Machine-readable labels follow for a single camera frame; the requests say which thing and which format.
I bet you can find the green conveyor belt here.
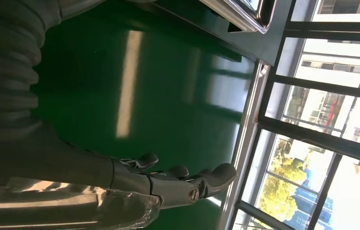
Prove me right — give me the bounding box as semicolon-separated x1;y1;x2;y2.
30;0;271;230

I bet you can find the white scale with steel tray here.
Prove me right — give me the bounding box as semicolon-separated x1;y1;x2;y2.
198;0;278;35

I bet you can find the dark framed window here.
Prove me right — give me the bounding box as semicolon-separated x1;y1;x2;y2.
229;0;360;230

